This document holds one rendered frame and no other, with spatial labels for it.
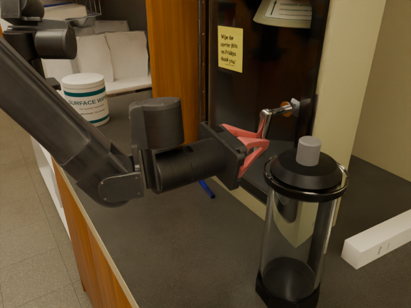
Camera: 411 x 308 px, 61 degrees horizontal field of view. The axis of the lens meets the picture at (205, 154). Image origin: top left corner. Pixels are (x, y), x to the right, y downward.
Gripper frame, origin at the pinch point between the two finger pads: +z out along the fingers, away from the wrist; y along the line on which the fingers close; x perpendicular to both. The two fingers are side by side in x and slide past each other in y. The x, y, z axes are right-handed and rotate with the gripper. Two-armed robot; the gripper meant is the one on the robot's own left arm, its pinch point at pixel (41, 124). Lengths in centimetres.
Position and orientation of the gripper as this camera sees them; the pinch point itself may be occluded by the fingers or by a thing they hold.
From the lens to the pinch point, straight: 83.6
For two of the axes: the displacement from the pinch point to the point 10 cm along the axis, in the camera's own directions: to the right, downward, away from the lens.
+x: -5.5, -4.0, 7.4
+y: 8.4, -2.5, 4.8
